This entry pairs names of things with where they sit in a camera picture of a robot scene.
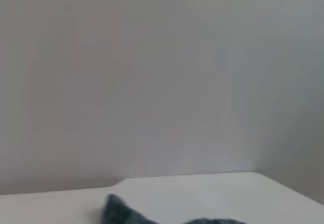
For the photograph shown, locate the blue denim shorts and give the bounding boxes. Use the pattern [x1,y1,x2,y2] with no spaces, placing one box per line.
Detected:
[101,193,248,224]

